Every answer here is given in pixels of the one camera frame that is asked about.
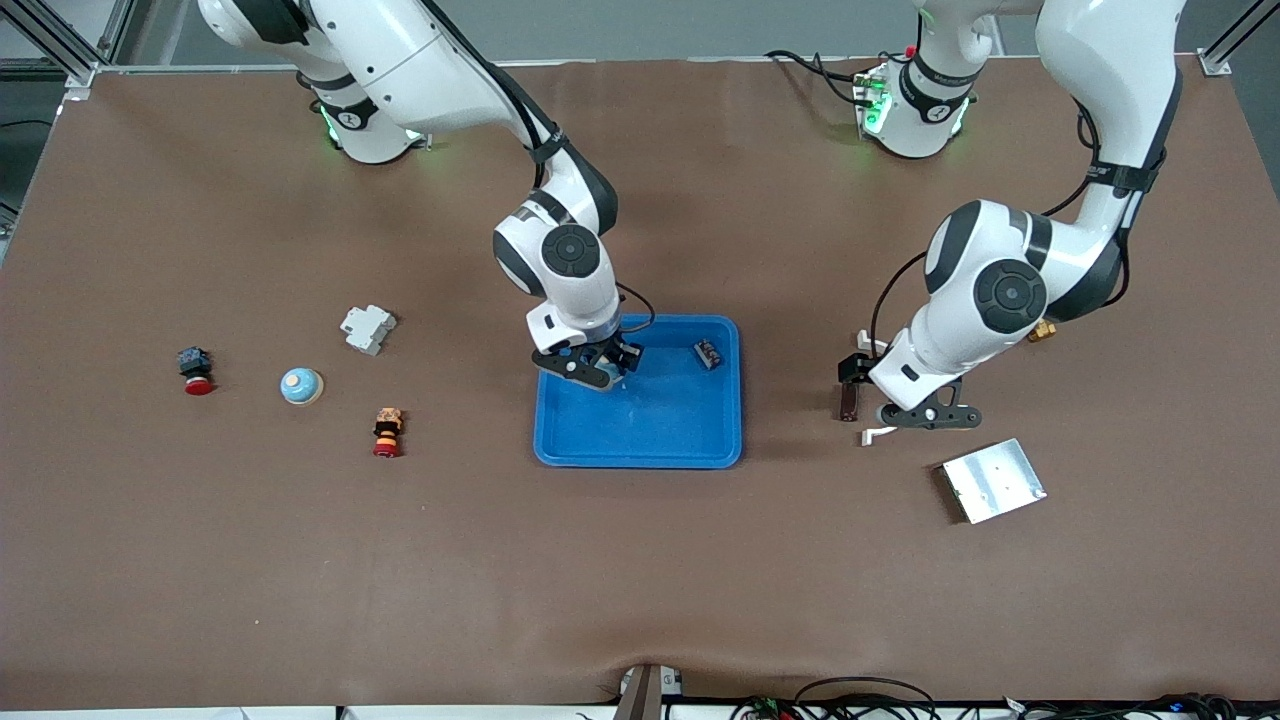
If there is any blue plastic tray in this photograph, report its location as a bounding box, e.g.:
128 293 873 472
532 314 743 470

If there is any silver metal plate box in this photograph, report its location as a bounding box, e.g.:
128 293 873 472
940 438 1048 525

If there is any brown table mat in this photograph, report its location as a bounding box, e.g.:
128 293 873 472
0 58 1280 709

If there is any white circuit breaker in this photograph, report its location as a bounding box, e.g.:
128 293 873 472
340 305 398 357

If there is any red mushroom push button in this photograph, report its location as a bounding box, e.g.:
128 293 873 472
178 346 215 397

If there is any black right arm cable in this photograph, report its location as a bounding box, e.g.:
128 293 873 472
420 0 658 336

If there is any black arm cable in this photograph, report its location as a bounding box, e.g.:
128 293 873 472
420 0 658 336
870 100 1131 346

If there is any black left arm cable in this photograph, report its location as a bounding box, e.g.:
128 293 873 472
870 100 1131 346

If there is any white half-ring pipe clamp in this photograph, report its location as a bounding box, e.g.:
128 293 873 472
857 330 898 447

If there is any black base power cable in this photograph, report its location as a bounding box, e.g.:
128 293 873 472
765 48 871 101

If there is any black looped cable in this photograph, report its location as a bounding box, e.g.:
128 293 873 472
795 677 936 720

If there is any brown camera mount post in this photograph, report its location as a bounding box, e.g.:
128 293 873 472
612 663 686 720

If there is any black cable bundle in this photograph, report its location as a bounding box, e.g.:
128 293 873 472
1000 693 1280 720

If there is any aluminium frame beam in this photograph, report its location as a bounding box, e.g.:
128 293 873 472
1195 0 1280 76
0 0 136 101

